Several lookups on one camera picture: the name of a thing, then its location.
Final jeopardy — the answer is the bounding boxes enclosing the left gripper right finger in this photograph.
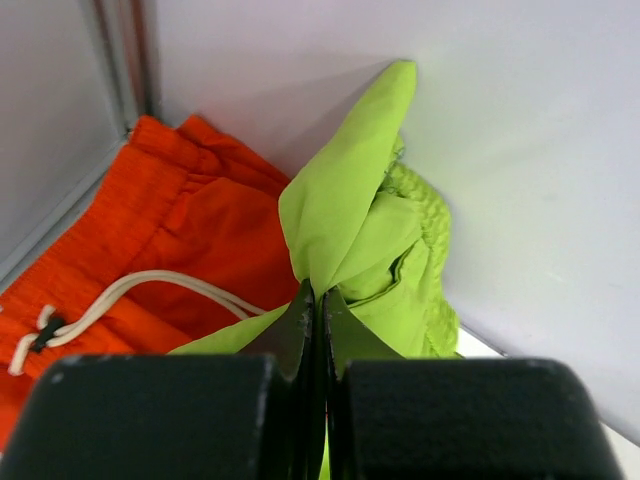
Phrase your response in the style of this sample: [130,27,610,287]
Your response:
[322,290,623,479]

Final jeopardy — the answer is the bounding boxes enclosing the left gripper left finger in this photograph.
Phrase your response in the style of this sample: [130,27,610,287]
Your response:
[1,282,315,479]

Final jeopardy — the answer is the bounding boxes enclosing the orange shorts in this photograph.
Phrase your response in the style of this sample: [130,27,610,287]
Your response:
[1,116,298,438]

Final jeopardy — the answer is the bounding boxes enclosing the green shorts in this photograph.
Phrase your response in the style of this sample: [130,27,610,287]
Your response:
[184,60,459,479]

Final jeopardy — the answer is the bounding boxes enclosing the left aluminium corner post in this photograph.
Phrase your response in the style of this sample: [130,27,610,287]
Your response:
[87,1,161,133]

